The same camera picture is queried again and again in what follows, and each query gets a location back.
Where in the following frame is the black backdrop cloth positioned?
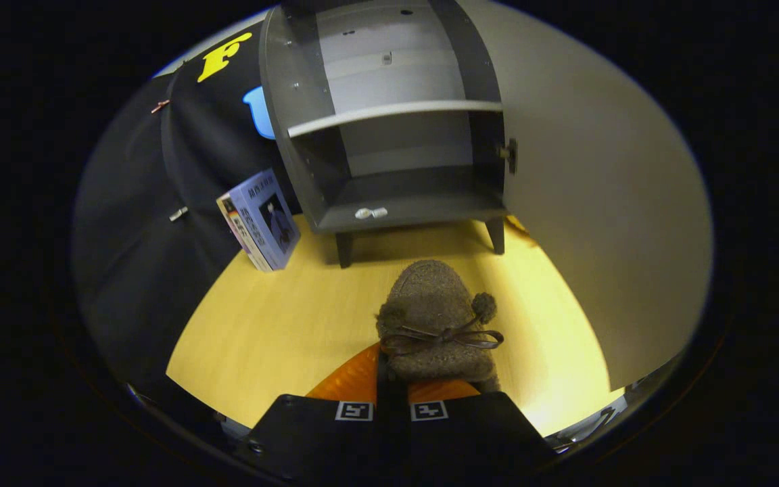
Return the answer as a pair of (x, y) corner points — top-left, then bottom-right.
(70, 27), (302, 434)

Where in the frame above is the beige shoe cabinet door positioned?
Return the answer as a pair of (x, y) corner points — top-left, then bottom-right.
(461, 0), (713, 393)

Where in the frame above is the brown knitted slipper shoe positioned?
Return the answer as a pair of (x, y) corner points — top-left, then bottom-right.
(375, 259), (505, 393)

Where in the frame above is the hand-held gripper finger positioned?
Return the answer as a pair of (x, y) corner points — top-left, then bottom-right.
(393, 377), (559, 484)
(246, 342), (394, 484)

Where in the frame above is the dark grey shoe cabinet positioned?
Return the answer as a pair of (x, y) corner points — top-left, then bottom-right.
(259, 0), (519, 269)

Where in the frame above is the blue book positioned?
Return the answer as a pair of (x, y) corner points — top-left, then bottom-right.
(229, 168), (302, 271)

